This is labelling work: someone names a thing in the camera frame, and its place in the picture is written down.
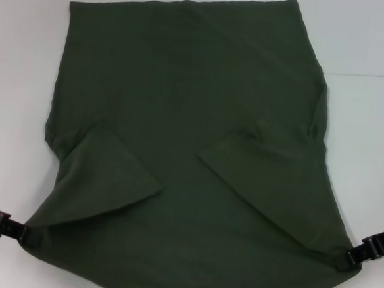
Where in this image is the dark green shirt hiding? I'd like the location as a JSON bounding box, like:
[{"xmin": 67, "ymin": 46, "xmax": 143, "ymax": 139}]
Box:
[{"xmin": 16, "ymin": 0, "xmax": 380, "ymax": 288}]

